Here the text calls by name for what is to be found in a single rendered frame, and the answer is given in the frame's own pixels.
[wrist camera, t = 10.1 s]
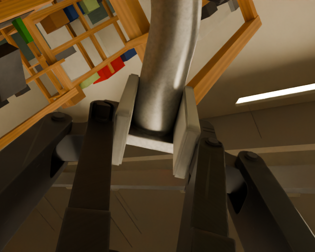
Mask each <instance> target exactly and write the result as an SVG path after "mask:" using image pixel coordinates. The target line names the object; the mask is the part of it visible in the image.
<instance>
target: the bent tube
mask: <svg viewBox="0 0 315 252"><path fill-rule="evenodd" d="M150 2H151V18H150V27H149V33H148V38H147V43H146V48H145V53H144V58H143V63H142V68H141V73H140V78H139V83H138V88H137V93H136V98H135V103H134V108H133V113H132V118H131V123H130V127H129V132H128V136H127V140H126V144H127V145H132V146H137V147H142V148H146V149H151V150H156V151H161V152H165V153H170V154H173V139H174V125H175V121H176V117H177V114H178V110H179V106H180V103H181V99H182V95H183V91H184V88H185V84H186V80H187V77H188V73H189V69H190V66H191V62H192V58H193V54H194V51H195V47H196V43H197V39H198V35H199V30H200V24H201V16H202V0H150Z"/></svg>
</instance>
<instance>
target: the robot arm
mask: <svg viewBox="0 0 315 252"><path fill-rule="evenodd" d="M139 80H140V77H139V75H137V74H132V73H131V75H129V77H128V79H127V82H126V85H125V88H124V91H123V93H122V96H121V99H120V102H116V101H111V100H107V99H105V100H94V101H92V102H91V103H90V107H89V114H88V120H87V121H86V122H73V118H72V117H71V116H70V115H68V114H66V113H62V112H51V113H48V114H46V115H45V116H44V117H42V118H41V119H40V120H39V121H37V122H36V123H35V124H34V125H32V126H31V127H30V128H29V129H27V130H26V131H25V132H24V133H22V134H21V135H20V136H19V137H17V138H16V139H15V140H14V141H12V142H11V143H10V144H9V145H7V146H6V147H5V148H4V149H2V150H1V151H0V252H1V251H2V250H3V249H4V248H5V246H6V245H7V244H8V242H9V241H10V240H11V238H12V237H13V236H14V234H15V233H16V232H17V231H18V229H19V228H20V227H21V225H22V224H23V223H24V221H25V220H26V219H27V217H28V216H29V215H30V214H31V212H32V211H33V210H34V208H35V207H36V206H37V204H38V203H39V202H40V201H41V199H42V198H43V197H44V195H45V194H46V193H47V191H48V190H49V189H50V187H51V186H52V185H53V184H54V182H55V181H56V180H57V178H58V177H59V176H60V174H61V173H62V172H63V170H64V169H65V168H66V167H67V165H68V161H78V164H77V168H76V172H75V177H74V181H73V185H72V190H71V194H70V198H69V203H68V207H66V209H65V212H64V217H63V221H62V225H61V229H60V233H59V238H58V242H57V246H56V250H55V252H119V251H117V250H112V249H109V246H110V225H111V211H109V208H110V189H111V171H112V165H117V166H119V164H122V160H123V155H124V151H125V146H126V142H127V138H128V133H129V129H130V125H131V120H132V115H133V110H134V105H135V100H136V95H137V90H138V85H139ZM188 173H189V175H188ZM173 175H174V177H176V178H181V179H185V178H187V176H188V178H187V182H186V185H185V188H184V192H185V196H184V202H183V209H182V215H181V222H180V228H179V235H178V241H177V248H176V252H237V247H236V241H235V240H234V239H233V238H229V221H228V211H229V213H230V216H231V219H232V221H233V224H234V226H235V229H236V232H237V234H238V237H239V239H240V242H241V244H242V247H243V250H244V252H315V235H314V234H313V232H312V231H311V229H310V228H309V226H308V225H307V223H306V222H305V220H304V219H303V217H302V216H301V215H300V213H299V212H298V210H297V209H296V207H295V206H294V204H293V203H292V201H291V200H290V198H289V197H288V195H287V194H286V192H285V191H284V189H283V188H282V187H281V185H280V184H279V182H278V181H277V179H276V178H275V176H274V175H273V173H272V172H271V170H270V169H269V167H268V166H267V164H266V163H265V161H264V160H263V159H262V158H261V157H260V156H259V155H257V154H256V153H253V152H252V151H244V150H243V151H240V152H239V153H238V155H237V156H235V155H232V154H230V153H228V152H226V151H225V147H224V144H223V143H222V142H220V141H219V140H217V136H216V134H215V129H214V126H213V125H212V124H211V123H210V122H209V121H207V120H202V119H199V117H198V111H197V106H196V100H195V94H194V89H193V88H192V87H191V86H187V85H185V86H184V90H183V94H182V98H181V101H180V105H179V109H178V112H177V116H176V120H175V123H174V127H173Z"/></svg>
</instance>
